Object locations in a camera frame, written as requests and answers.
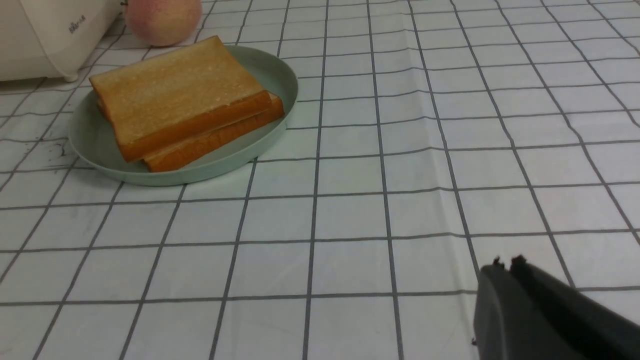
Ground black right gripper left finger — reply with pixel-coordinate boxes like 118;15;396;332
472;259;586;360

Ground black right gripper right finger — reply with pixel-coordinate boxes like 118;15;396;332
509;255;639;360

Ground toast slice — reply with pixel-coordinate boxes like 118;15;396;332
92;80;285;173
89;36;272;163

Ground cream white two-slot toaster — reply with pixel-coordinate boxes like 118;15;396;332
0;0;122;82

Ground light green plate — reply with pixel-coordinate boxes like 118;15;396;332
67;45;298;187

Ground pink peach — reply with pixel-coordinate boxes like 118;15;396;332
120;0;202;47

